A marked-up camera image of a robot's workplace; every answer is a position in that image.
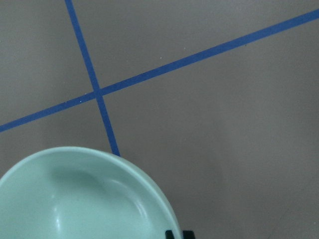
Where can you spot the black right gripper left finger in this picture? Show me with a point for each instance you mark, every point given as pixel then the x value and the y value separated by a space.
pixel 169 234

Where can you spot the green bowl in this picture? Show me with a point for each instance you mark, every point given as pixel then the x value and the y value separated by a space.
pixel 81 193

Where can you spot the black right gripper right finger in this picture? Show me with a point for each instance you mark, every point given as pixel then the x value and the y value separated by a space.
pixel 188 234

